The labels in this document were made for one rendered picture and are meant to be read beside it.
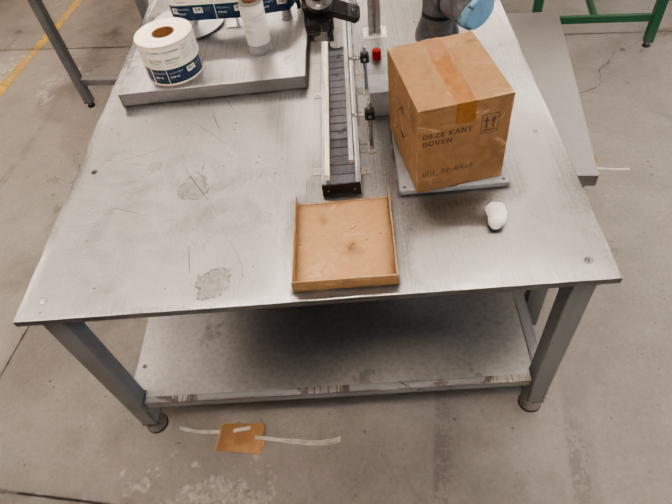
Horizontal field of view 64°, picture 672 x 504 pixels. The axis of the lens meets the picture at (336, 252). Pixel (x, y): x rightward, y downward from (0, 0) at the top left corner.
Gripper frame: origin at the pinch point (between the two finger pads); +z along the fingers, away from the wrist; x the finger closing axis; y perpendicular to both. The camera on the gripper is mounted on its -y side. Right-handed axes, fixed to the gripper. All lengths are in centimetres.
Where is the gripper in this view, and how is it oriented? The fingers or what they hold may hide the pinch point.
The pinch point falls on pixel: (333, 38)
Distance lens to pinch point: 178.6
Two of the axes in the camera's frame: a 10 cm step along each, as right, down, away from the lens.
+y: -9.9, 0.8, 0.7
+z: 0.8, 1.6, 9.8
